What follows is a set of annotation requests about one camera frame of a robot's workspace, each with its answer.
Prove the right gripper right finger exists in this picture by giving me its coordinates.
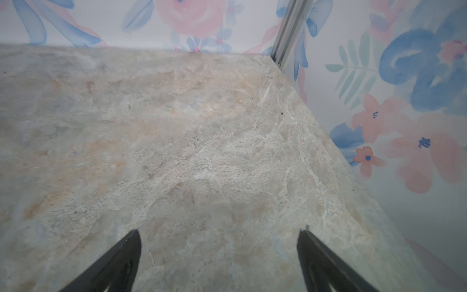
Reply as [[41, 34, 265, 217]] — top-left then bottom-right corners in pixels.
[[297, 229, 378, 292]]

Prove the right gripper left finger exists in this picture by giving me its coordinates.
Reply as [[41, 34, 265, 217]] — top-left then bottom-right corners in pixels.
[[61, 229, 142, 292]]

